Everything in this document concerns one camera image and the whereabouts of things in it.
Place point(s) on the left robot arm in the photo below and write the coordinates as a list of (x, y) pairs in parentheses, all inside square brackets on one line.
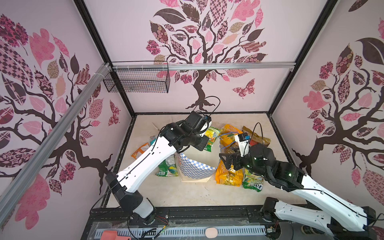
[(173, 138)]

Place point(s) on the green yellow snack bag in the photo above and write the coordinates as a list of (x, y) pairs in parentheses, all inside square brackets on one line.
[(253, 182)]

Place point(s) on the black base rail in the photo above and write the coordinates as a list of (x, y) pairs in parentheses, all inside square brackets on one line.
[(101, 220)]

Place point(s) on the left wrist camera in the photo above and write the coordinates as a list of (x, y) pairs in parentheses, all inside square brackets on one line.
[(207, 120)]

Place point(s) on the aluminium rail back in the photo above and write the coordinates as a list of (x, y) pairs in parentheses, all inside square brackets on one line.
[(220, 66)]

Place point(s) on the blue checkered paper bag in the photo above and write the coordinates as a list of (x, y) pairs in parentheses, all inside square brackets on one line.
[(191, 171)]

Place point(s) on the aluminium rail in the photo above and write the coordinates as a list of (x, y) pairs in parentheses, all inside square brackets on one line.
[(24, 179), (220, 66)]

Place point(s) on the yellow orange snack bag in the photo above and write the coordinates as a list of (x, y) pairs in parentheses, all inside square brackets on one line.
[(227, 135)]

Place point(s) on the yellow chips bag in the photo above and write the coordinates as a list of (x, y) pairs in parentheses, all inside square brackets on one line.
[(229, 177)]

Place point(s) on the grey cable duct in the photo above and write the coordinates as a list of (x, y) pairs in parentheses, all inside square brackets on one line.
[(174, 232)]

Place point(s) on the gold candy bag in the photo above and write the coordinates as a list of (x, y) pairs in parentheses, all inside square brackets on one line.
[(256, 139)]

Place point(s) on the black wire basket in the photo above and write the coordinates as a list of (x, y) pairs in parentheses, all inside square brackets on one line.
[(138, 77)]

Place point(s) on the aluminium rail left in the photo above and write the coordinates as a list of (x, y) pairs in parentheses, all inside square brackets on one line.
[(24, 179)]

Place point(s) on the orange green snack box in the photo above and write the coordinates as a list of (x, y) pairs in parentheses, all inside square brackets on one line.
[(141, 150)]

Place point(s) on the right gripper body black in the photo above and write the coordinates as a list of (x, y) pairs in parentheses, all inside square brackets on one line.
[(247, 163)]

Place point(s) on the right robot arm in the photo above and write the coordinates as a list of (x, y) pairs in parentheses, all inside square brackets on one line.
[(333, 215)]

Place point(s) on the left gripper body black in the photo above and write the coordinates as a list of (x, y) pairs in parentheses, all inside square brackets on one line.
[(197, 141)]

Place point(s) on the teal white snack bag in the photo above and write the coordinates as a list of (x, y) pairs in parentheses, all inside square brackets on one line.
[(153, 140)]

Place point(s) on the green yellow candy bag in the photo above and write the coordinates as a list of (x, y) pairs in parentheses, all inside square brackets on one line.
[(212, 133)]

